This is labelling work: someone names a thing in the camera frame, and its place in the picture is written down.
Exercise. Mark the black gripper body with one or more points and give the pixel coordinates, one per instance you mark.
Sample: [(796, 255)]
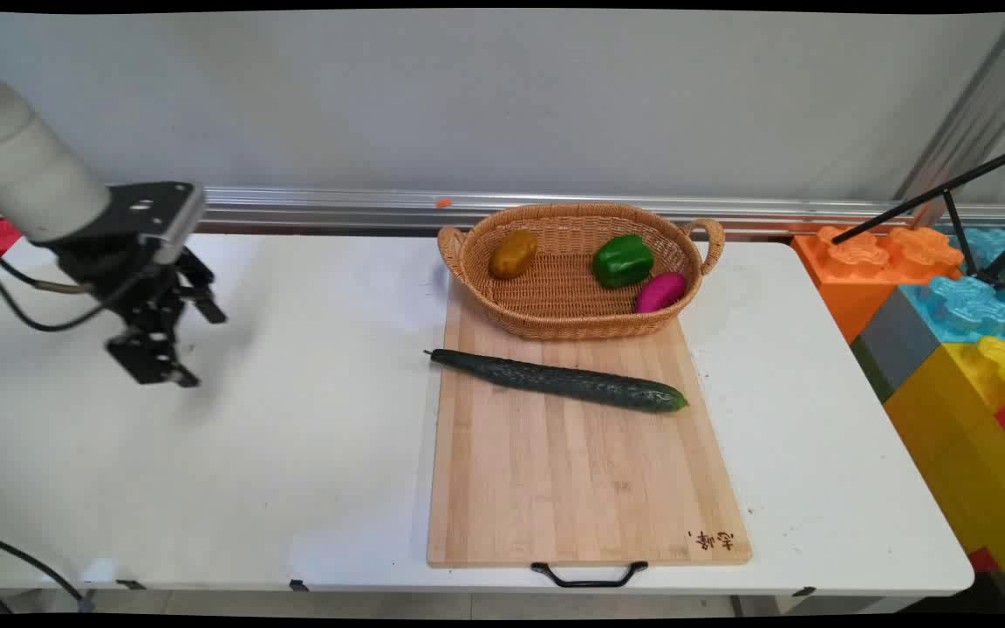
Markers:
[(114, 266)]

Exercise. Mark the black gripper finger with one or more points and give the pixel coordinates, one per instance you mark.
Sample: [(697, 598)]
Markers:
[(153, 353), (201, 292)]

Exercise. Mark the dark green cucumber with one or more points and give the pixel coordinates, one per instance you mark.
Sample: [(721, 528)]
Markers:
[(564, 381)]

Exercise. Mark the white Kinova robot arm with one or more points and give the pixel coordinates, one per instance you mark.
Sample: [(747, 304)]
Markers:
[(27, 157)]

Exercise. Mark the brown toy potato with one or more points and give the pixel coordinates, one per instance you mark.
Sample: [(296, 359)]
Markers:
[(513, 254)]

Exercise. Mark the woven wicker basket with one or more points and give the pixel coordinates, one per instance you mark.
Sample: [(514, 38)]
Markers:
[(568, 288)]

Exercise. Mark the green toy bell pepper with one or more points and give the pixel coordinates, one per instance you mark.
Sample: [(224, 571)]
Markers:
[(622, 261)]

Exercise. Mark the magenta toy sweet potato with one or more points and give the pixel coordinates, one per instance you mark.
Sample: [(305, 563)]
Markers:
[(660, 292)]

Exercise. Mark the orange giant toy block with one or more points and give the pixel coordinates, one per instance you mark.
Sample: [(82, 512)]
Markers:
[(851, 270)]

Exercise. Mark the grey giant toy block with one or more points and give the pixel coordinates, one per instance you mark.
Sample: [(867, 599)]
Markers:
[(895, 344)]

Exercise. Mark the black tripod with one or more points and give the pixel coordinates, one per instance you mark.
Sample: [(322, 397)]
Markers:
[(947, 187)]

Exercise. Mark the blue giant toy block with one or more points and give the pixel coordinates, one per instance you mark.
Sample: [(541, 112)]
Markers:
[(969, 301)]

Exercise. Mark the yellow giant toy block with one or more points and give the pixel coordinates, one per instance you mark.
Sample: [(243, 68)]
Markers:
[(965, 436)]

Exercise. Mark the black wrist camera mount plate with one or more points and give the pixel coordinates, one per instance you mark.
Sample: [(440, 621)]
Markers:
[(149, 208)]

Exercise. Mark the aluminium rail along wall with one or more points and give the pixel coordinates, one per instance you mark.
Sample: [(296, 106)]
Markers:
[(555, 209)]

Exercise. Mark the slanted aluminium post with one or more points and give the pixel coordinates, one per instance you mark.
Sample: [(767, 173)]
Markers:
[(974, 105)]

